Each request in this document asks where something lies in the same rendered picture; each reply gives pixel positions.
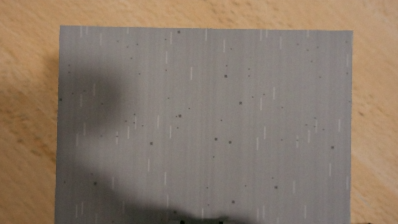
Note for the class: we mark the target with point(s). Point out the grey square panel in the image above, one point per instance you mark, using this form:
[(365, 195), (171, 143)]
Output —
[(202, 125)]

